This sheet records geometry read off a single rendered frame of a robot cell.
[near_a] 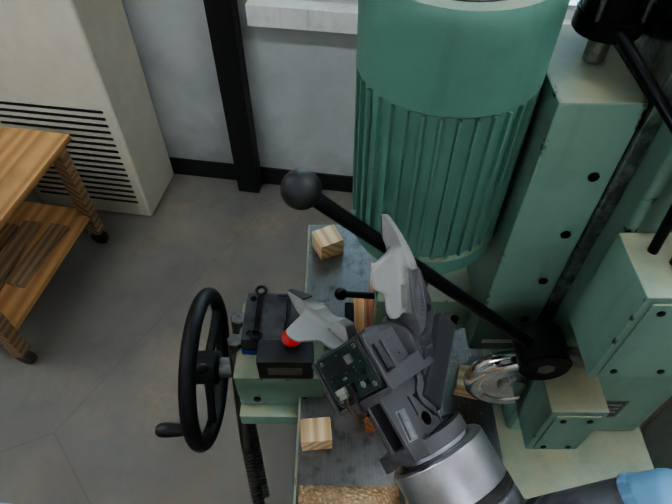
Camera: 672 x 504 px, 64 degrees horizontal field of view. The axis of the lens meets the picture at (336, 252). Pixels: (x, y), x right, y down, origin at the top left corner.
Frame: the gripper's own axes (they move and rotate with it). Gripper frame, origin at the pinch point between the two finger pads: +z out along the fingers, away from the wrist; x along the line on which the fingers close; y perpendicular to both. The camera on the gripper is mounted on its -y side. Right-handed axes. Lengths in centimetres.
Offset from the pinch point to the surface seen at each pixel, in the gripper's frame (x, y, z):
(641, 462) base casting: 7, -50, -47
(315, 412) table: 31.7, -15.9, -13.6
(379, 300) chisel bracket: 12.8, -19.3, -4.5
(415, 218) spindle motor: -5.5, -7.4, -0.7
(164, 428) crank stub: 54, -5, -4
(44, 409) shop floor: 160, -28, 28
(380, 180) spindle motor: -5.7, -5.1, 4.2
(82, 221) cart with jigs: 147, -61, 89
